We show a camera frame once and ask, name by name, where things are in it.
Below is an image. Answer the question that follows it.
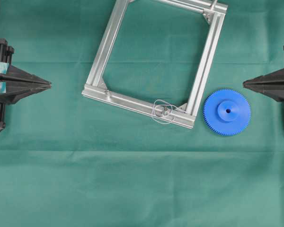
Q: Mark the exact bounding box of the thin clear wire loop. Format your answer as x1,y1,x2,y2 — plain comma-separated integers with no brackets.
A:
151,99,183,124

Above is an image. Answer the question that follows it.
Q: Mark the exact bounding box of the green table cloth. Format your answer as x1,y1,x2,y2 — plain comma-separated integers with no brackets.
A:
0,0,284,227

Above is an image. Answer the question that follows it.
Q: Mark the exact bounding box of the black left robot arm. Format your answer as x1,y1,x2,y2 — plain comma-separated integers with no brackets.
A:
0,38,52,132

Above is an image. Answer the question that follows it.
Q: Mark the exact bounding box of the short steel shaft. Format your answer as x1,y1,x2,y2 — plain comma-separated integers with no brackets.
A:
104,90,112,99

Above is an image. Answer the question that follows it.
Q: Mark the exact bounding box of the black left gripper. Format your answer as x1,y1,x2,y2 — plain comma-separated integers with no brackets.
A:
0,38,51,132

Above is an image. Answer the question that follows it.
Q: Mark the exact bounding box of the square aluminium profile frame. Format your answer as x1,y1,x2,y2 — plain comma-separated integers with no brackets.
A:
82,0,228,129

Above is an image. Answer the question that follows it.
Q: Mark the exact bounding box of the steel shaft near frame corner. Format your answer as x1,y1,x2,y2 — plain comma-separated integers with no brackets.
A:
210,0,217,11

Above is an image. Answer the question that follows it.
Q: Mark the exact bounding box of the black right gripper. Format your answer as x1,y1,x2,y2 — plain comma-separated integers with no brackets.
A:
243,68,284,102

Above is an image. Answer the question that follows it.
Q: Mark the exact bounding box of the blue plastic gear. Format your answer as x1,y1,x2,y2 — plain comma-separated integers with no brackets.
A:
203,88,251,136

